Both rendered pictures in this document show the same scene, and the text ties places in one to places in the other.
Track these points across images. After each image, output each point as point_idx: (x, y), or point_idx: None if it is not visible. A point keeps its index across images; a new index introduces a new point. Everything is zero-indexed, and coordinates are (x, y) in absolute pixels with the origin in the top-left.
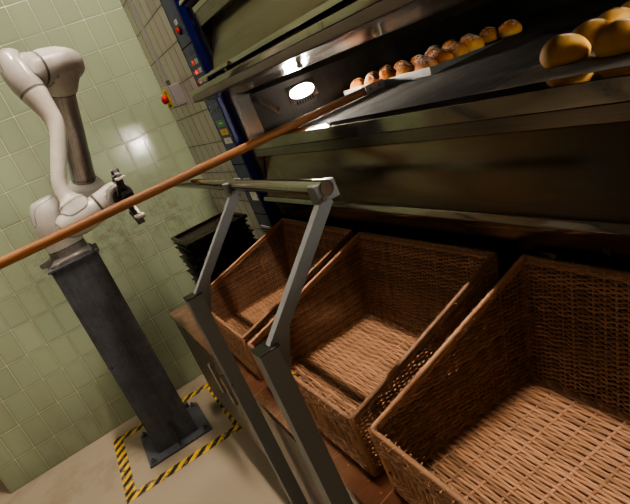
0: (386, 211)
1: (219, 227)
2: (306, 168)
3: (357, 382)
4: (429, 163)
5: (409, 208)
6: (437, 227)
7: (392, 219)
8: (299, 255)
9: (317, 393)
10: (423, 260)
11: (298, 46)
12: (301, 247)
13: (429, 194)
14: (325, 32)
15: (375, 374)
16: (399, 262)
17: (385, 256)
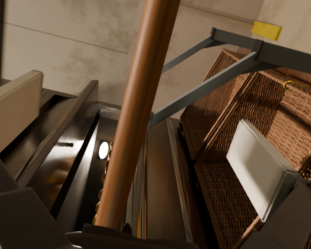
0: (184, 204)
1: (182, 94)
2: None
3: (310, 143)
4: (148, 186)
5: (177, 188)
6: (192, 197)
7: (198, 230)
8: (172, 59)
9: (269, 76)
10: (218, 196)
11: (50, 142)
12: (168, 61)
13: (168, 185)
14: (60, 127)
15: (301, 152)
16: (231, 214)
17: (233, 227)
